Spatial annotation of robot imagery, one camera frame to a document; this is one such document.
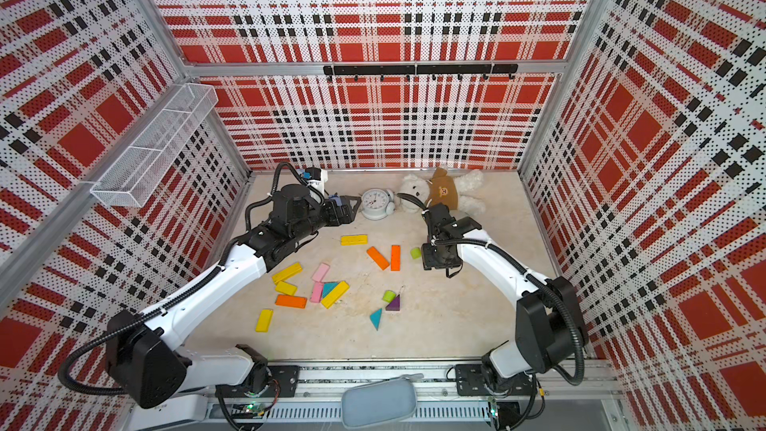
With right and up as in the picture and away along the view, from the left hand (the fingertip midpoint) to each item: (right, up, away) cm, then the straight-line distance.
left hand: (352, 200), depth 78 cm
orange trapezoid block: (+6, -19, +18) cm, 27 cm away
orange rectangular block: (+11, -19, +18) cm, 28 cm away
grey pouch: (+8, -47, -9) cm, 49 cm away
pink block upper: (-13, -23, +15) cm, 30 cm away
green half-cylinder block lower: (+9, -29, +10) cm, 32 cm away
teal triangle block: (+6, -34, +6) cm, 35 cm away
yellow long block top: (-3, -13, +21) cm, 25 cm away
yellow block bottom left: (-25, -34, +4) cm, 43 cm away
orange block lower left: (-20, -30, +10) cm, 38 cm away
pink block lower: (-13, -28, +11) cm, 33 cm away
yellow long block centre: (-7, -28, +10) cm, 31 cm away
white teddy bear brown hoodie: (+34, +2, +27) cm, 43 cm away
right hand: (+24, -18, +7) cm, 31 cm away
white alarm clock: (+4, -1, +28) cm, 29 cm away
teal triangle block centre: (-9, -26, +10) cm, 30 cm away
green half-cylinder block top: (+18, -18, +19) cm, 32 cm away
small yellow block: (-23, -27, +13) cm, 37 cm away
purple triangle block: (+11, -30, +7) cm, 33 cm away
